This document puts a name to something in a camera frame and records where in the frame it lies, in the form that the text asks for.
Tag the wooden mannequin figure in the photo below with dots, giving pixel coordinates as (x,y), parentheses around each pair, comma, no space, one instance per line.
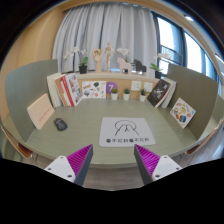
(108,51)

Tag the white books stack left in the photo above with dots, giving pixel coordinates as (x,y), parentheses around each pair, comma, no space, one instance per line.
(52,87)

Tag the small potted plant left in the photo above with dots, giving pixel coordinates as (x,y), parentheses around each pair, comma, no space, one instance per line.
(114,94)

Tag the pink horse figure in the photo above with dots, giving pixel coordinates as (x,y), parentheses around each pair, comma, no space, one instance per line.
(124,65)

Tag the wooden hand model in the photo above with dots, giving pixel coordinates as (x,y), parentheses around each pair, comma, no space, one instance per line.
(97,57)

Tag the white mouse pad with logo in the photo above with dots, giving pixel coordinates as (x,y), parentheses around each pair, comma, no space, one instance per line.
(125,132)

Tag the small potted plant right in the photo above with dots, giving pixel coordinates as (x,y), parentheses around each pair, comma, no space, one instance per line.
(142,95)

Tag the white sticker card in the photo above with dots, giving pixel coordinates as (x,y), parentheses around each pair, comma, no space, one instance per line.
(94,89)

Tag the grey curtain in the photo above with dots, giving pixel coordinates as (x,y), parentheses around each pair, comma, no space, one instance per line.
(94,25)

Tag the green partition panel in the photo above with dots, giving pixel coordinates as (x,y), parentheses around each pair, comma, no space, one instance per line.
(197,90)
(23,86)

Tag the white orchid black pot right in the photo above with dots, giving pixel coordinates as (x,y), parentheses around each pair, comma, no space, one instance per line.
(154,67)

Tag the black horse figure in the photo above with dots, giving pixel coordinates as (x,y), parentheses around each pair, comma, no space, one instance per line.
(140,67)

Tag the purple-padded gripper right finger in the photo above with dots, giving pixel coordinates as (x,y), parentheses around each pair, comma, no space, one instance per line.
(153,167)

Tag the small potted plant middle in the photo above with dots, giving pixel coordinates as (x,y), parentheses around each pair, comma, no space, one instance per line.
(126,94)

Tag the green left partition panel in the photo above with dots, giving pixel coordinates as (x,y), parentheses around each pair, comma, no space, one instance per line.
(23,86)

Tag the black book leaning right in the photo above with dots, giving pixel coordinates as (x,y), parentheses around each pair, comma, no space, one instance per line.
(159,92)

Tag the white paper card on shelf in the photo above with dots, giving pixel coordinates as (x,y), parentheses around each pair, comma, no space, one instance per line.
(135,85)

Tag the wooden shelf riser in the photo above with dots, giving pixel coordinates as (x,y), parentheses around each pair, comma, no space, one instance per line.
(122,80)

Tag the green right partition panel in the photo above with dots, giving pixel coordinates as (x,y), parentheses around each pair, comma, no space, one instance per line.
(197,90)

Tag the dark grey computer mouse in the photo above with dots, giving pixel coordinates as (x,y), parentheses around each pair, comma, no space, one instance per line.
(60,124)

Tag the beige book leaning left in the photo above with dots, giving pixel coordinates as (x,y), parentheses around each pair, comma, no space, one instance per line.
(40,111)

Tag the white orchid black pot left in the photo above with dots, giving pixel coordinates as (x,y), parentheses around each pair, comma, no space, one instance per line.
(83,59)

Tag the colourful picture book right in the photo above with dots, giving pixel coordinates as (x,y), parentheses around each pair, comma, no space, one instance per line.
(182,112)

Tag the red and white magazine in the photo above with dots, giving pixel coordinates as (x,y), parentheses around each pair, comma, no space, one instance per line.
(72,88)

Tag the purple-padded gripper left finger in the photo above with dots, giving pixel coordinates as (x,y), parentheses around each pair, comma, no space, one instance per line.
(74,167)

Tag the white orchid black pot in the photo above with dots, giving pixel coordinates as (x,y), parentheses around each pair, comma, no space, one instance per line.
(154,67)
(83,59)

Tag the purple round number sign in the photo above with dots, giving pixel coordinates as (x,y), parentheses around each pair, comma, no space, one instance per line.
(109,86)

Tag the small potted plant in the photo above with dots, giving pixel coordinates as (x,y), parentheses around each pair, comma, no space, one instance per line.
(142,95)
(126,94)
(114,94)

